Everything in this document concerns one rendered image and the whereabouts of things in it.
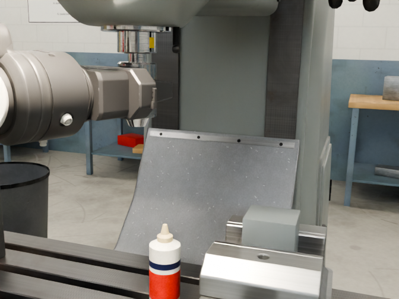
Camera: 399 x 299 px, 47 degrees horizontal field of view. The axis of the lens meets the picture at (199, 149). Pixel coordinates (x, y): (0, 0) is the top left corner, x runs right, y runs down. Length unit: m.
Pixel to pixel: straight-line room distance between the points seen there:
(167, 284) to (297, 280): 0.18
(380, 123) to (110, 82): 4.35
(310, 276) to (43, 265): 0.42
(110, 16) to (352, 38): 4.28
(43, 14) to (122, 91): 5.42
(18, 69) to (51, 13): 5.40
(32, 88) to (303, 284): 0.32
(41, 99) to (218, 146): 0.54
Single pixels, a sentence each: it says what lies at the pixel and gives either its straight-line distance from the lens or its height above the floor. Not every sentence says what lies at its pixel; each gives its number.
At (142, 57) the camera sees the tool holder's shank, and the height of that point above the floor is 1.27.
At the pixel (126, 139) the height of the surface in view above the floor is 0.31.
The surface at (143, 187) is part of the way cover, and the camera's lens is 0.95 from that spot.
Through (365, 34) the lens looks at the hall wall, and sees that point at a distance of 4.71.
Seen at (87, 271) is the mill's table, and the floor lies 0.96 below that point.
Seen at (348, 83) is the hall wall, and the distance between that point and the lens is 4.71.
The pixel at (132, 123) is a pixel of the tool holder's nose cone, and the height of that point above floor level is 1.20.
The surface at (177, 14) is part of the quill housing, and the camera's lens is 0.52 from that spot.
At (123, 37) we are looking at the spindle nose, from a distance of 0.55.
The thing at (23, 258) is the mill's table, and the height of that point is 0.96.
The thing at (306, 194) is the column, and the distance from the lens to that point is 0.95.
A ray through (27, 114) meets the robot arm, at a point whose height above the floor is 1.23.
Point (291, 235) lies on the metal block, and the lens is 0.53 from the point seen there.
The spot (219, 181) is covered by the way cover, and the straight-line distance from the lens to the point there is 0.90.
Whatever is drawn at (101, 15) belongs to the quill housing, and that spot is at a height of 1.32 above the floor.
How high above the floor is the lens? 1.29
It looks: 13 degrees down
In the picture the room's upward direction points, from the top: 1 degrees clockwise
